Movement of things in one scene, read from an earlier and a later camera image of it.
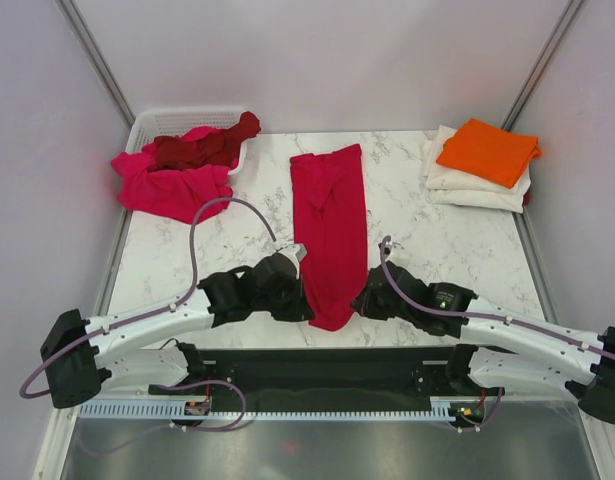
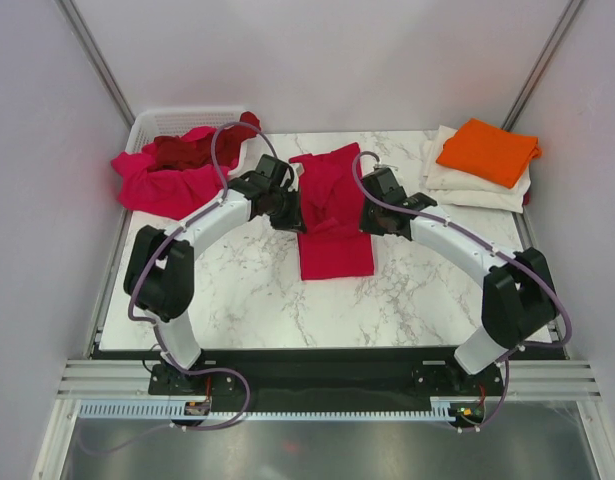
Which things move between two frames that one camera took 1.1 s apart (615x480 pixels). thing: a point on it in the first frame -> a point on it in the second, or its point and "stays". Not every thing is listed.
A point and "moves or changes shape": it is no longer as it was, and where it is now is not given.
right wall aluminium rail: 541,64 stays
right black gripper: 364,304 -> 367,226
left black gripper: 299,309 -> 294,219
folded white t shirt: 450,186 stays
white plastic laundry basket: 152,123 stays
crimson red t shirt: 331,225 moves or changes shape
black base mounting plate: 333,375 stays
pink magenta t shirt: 194,195 stays
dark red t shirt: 221,148 stays
